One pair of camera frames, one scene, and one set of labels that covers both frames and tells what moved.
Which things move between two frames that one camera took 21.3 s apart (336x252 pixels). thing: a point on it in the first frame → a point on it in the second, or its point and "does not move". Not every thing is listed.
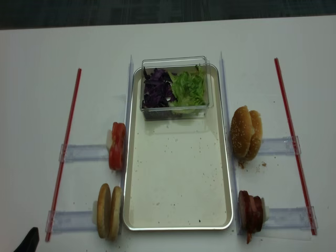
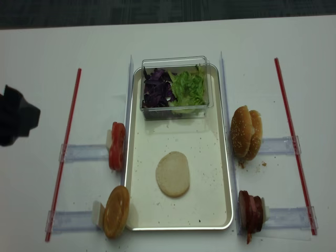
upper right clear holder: (281, 146) does not move
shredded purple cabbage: (158, 90) does not move
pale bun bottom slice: (115, 211) → (172, 175)
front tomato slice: (116, 154) does not move
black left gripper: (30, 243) → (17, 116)
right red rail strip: (298, 158) does not move
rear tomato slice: (118, 135) does not move
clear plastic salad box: (176, 87) does not move
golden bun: (104, 211) → (116, 211)
